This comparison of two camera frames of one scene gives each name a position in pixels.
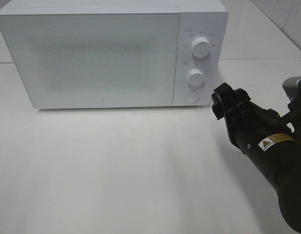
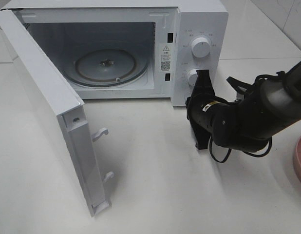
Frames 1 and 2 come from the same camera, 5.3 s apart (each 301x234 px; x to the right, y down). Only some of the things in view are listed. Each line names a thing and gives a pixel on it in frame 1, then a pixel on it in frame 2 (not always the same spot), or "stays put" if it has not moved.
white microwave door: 74,60 -> 60,109
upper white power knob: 200,47 stays put
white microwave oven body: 89,54 stays put
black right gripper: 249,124 -> 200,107
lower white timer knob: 196,77 stays put
